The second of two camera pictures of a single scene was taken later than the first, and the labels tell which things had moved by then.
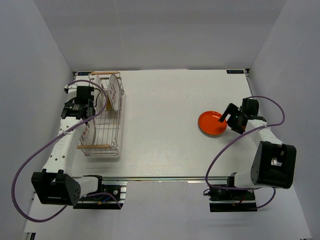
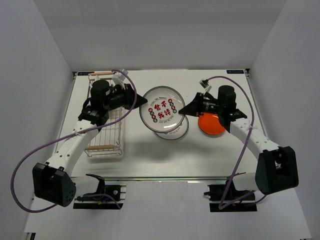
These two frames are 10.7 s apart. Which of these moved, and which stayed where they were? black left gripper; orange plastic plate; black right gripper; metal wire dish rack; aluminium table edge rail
Moved: black left gripper; black right gripper
Stayed: orange plastic plate; aluminium table edge rail; metal wire dish rack
